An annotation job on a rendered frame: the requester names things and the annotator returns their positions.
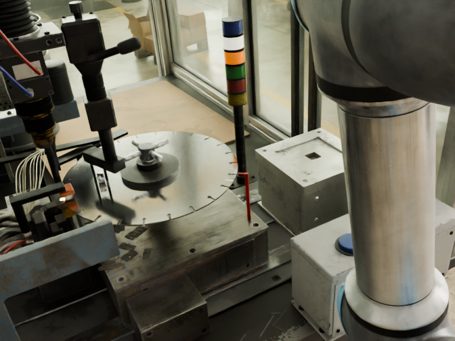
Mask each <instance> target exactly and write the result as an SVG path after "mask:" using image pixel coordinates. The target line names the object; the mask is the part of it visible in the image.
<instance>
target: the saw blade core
mask: <svg viewBox="0 0 455 341"><path fill-rule="evenodd" d="M174 133H175V134H174ZM165 139H168V140H169V144H166V145H164V146H162V147H160V148H157V149H155V152H162V153H167V154H171V155H173V156H175V157H176V158H177V159H178V160H179V166H180V170H179V172H178V174H177V175H176V176H175V177H174V178H173V179H171V180H170V181H167V182H166V183H163V184H160V185H156V186H152V187H135V186H132V185H128V184H126V183H125V182H124V181H123V180H122V178H121V173H120V171H119V172H117V173H116V174H114V173H111V172H109V171H106V172H107V175H108V181H106V179H105V182H104V183H98V179H97V183H96V184H95V182H94V179H93V174H92V171H91V167H90V163H87V162H85V161H84V159H83V158H81V159H80V160H78V161H77V162H76V163H75V164H74V165H73V166H72V167H71V168H70V169H69V171H68V172H67V173H66V175H65V176H64V178H63V181H62V182H63V184H64V185H65V184H67V183H70V184H71V185H72V188H73V189H74V194H72V195H69V196H66V197H64V198H65V199H64V202H65V205H66V206H67V207H68V208H69V209H70V210H71V211H72V212H73V213H75V214H77V215H78V216H80V217H82V218H84V219H87V220H89V221H93V222H94V221H95V222H97V221H101V220H103V219H107V218H110V219H111V221H112V224H113V225H115V226H117V225H118V226H140V225H143V222H144V221H143V220H144V219H145V223H144V225H151V224H156V223H163V222H166V221H169V217H168V216H167V215H170V218H171V220H174V219H178V218H181V217H184V216H186V215H189V214H192V213H193V212H194V211H193V210H195V211H198V210H200V209H202V208H204V207H206V206H208V205H209V204H211V203H213V202H214V201H215V200H217V199H218V198H220V197H221V196H222V195H223V194H224V193H225V192H226V191H227V190H228V189H229V188H230V186H231V185H232V183H233V182H234V180H235V178H236V175H237V172H238V162H237V159H236V157H235V155H234V153H233V152H232V150H231V149H230V148H229V147H228V146H227V145H225V144H224V143H222V142H220V141H218V140H216V139H214V138H212V137H208V136H206V135H201V134H198V133H194V134H193V133H189V132H182V131H176V132H175V131H161V132H156V135H155V132H153V133H144V134H140V135H137V138H136V136H135V135H134V136H130V137H126V138H123V139H119V140H117V141H118V142H119V143H118V142H117V141H114V145H115V149H116V155H117V156H120V157H122V158H123V157H125V156H128V155H129V154H132V153H134V152H137V151H138V148H137V147H135V146H134V145H132V143H131V142H132V141H133V140H136V141H138V142H139V143H141V144H143V143H152V144H155V143H158V142H160V141H162V140H165ZM205 139H206V140H205ZM230 163H231V164H230ZM225 179H233V181H225ZM222 186H224V187H222ZM210 198H211V199H210ZM72 201H73V202H72ZM191 207H192V209H191ZM82 210H83V211H82ZM98 217H99V218H98ZM96 219H97V220H96ZM119 220H121V221H120V223H118V222H119Z"/></svg>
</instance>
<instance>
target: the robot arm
mask: <svg viewBox="0 0 455 341"><path fill-rule="evenodd" d="M291 3H292V7H293V9H294V11H295V15H296V17H297V20H298V21H299V23H300V24H301V26H302V27H303V28H304V29H305V30H306V31H307V32H309V33H310V37H311V47H312V52H313V62H314V67H315V73H316V82H317V86H318V90H319V91H320V92H321V93H322V94H323V95H324V96H325V97H327V98H328V99H331V100H332V101H334V102H336V103H337V113H338V120H339V131H340V137H341V149H342V155H343V166H344V173H345V184H346V191H347V202H348V209H349V220H350V227H351V238H352V244H353V256H354V263H355V267H354V268H352V270H351V271H350V272H349V274H348V275H347V276H346V282H345V283H342V284H341V286H340V288H339V291H338V294H337V311H338V314H339V318H340V321H341V325H342V327H343V329H344V331H345V333H346V334H347V336H348V338H349V339H350V340H351V341H455V328H454V326H453V325H452V324H451V322H450V319H449V317H448V308H449V291H448V285H447V283H446V280H445V279H444V277H443V275H442V274H441V273H440V272H439V271H438V270H437V269H436V268H435V152H436V104H439V105H443V106H447V107H451V108H455V0H291Z"/></svg>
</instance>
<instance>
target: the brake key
mask: <svg viewBox="0 0 455 341"><path fill-rule="evenodd" d="M339 248H340V249H342V250H344V251H346V252H351V253H353V244H352V238H351V233H346V234H343V235H342V236H341V237H340V238H339Z"/></svg>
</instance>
